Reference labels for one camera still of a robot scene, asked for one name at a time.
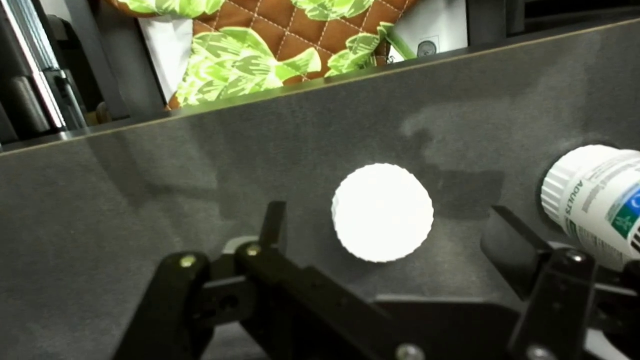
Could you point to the green brown quilted oven mitt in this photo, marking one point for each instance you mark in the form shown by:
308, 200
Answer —
252, 46

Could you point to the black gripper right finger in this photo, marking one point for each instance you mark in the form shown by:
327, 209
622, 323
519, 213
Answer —
553, 301

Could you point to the white round bottle lid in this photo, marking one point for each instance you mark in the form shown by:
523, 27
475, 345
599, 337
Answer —
383, 213

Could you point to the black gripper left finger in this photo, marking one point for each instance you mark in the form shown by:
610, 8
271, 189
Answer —
281, 293

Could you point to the small white cup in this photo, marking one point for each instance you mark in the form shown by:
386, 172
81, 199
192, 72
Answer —
601, 197

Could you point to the wooden drawer with oven mitt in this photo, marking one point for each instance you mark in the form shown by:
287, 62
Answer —
162, 46

